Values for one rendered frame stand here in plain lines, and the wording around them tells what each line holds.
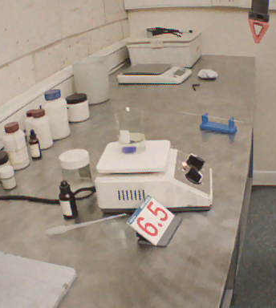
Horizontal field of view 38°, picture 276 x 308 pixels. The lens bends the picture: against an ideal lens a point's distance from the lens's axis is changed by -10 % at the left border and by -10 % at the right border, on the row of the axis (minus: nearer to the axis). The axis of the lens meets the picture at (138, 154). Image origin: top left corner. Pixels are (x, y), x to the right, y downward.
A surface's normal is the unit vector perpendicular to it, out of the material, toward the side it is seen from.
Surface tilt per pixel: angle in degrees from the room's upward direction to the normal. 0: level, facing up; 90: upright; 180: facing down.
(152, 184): 90
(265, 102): 90
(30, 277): 0
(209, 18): 90
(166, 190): 90
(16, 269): 0
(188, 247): 0
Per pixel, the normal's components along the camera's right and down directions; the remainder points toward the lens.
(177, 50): -0.29, 0.46
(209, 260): -0.10, -0.91
